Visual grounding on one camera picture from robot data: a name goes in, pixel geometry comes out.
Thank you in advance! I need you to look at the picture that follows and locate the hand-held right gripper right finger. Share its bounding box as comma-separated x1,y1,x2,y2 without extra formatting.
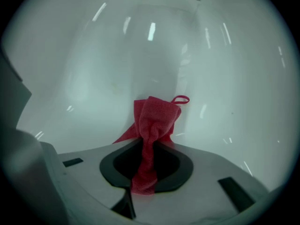
130,139,271,225

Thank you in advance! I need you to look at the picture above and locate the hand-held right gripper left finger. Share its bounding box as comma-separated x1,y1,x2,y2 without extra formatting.
39,137,144,225

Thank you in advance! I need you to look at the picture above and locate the red cloth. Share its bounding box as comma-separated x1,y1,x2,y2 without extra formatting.
112,95,190,196

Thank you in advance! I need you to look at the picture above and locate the white bathtub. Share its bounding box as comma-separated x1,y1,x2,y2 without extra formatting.
1,0,299,198

